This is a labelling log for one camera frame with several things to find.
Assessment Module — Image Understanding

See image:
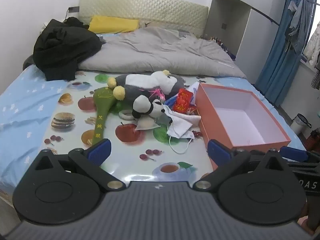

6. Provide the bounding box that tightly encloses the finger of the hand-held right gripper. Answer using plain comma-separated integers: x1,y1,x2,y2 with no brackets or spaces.
279,146,320,173

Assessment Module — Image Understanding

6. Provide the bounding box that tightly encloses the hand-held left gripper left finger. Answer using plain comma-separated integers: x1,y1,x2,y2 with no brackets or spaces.
31,139,127,192

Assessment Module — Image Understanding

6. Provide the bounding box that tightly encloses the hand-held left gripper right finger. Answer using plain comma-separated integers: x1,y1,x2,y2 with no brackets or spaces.
194,139,288,191

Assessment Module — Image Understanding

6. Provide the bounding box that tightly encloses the pink cardboard box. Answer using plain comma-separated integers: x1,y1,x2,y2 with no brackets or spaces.
194,82,292,172

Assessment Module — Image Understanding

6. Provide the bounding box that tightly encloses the white face mask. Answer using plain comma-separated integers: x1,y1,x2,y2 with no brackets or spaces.
169,129,195,155

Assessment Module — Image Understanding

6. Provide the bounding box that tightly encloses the red foil snack packet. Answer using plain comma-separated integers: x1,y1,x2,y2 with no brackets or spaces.
172,88,193,113

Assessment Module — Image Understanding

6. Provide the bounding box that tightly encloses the small panda plush toy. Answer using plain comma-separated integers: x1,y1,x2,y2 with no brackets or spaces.
132,95,167,119

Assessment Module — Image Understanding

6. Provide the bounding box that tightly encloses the blue plastic bag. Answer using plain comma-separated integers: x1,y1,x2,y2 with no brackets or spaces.
164,94,180,109

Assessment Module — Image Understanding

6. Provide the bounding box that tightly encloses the pink ribbon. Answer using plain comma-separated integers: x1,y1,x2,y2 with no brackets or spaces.
150,88,165,100

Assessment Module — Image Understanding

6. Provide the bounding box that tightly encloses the dark red object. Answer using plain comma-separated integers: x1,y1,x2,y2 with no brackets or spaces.
306,129,320,150

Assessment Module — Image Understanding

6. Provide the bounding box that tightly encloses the white trash bin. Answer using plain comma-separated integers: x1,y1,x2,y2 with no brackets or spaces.
290,113,312,137

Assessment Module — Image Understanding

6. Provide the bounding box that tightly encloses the green plush massage hammer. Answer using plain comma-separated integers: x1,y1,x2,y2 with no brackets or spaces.
91,86,118,147

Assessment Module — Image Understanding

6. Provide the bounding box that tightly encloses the white spray bottle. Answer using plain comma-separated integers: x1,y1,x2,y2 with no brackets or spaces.
186,82,200,98

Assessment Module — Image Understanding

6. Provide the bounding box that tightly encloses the grey penguin plush toy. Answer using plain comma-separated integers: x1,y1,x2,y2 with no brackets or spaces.
107,69,186,103

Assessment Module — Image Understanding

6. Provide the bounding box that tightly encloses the striped hanging garment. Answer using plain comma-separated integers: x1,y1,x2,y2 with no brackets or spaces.
310,67,320,90

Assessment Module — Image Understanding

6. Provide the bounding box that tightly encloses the blue curtain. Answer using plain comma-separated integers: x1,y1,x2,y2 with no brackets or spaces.
255,0,317,105

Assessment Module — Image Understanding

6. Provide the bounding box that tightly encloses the hanging white jacket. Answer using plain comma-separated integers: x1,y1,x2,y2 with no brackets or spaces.
302,21,320,68

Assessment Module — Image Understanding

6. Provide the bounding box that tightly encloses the black jacket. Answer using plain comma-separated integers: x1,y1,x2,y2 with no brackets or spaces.
33,17,102,82

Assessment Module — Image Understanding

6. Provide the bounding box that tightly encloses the cluster of small bottles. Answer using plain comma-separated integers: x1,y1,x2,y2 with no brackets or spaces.
210,36,227,49

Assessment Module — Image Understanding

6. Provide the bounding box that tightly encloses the grey duvet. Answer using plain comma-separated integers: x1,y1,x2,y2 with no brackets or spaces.
79,27,247,78

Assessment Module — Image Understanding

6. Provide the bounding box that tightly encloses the yellow pillow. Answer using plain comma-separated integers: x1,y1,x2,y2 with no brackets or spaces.
89,15,139,34

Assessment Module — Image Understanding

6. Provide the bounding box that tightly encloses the hanging denim garment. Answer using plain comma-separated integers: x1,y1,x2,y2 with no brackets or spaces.
287,0,317,54

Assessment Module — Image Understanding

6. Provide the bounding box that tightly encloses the white wardrobe unit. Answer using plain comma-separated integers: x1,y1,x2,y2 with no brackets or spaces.
204,0,280,60

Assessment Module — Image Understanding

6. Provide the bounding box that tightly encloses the cream padded headboard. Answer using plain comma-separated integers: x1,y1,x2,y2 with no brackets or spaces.
79,0,209,38

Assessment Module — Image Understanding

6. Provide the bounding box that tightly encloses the black curtain rail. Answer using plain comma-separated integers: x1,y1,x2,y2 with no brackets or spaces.
250,6,280,27

